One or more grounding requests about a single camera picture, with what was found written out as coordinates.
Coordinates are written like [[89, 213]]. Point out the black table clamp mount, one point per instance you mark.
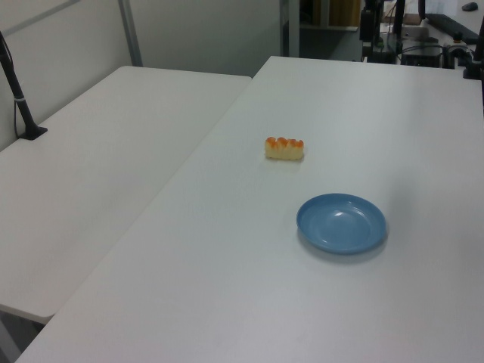
[[463, 56]]

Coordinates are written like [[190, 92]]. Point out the orange topped bread loaf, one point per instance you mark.
[[283, 150]]

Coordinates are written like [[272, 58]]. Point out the blue round plate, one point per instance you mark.
[[340, 225]]

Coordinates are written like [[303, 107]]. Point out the black computer keyboard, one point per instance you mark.
[[452, 25]]

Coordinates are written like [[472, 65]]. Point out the yellow wooden cabinet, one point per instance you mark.
[[338, 12]]

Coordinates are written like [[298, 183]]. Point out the black camera stand pole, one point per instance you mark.
[[19, 102]]

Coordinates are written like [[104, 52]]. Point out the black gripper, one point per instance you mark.
[[367, 24]]

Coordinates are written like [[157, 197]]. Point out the black computer mouse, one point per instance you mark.
[[470, 6]]

